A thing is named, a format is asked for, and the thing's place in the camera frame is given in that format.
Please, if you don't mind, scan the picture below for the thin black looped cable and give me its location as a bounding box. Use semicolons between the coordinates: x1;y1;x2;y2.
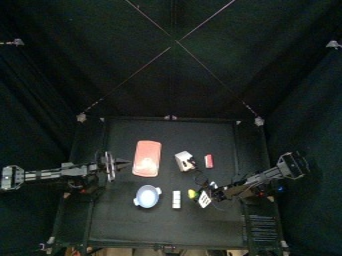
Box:
191;168;211;188

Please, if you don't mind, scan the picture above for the light blue bowl with handles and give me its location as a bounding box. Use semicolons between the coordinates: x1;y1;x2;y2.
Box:
132;184;163;210

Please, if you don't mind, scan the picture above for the black ridged panel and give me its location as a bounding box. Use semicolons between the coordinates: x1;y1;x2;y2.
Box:
243;213;283;248

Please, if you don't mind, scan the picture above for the small red block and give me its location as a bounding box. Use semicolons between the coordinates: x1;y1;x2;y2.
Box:
203;153;215;170

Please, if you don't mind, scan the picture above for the red rectangular tray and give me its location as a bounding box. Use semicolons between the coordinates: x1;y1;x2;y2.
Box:
131;140;163;178

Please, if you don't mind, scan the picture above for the white rectangular block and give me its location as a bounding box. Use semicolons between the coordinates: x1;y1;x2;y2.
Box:
171;190;183;210

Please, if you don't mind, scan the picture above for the thin pale cord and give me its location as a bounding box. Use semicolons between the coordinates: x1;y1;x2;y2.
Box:
123;0;260;118
81;0;236;115

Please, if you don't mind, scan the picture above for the white toy box appliance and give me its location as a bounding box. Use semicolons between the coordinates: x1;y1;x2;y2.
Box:
174;150;198;173

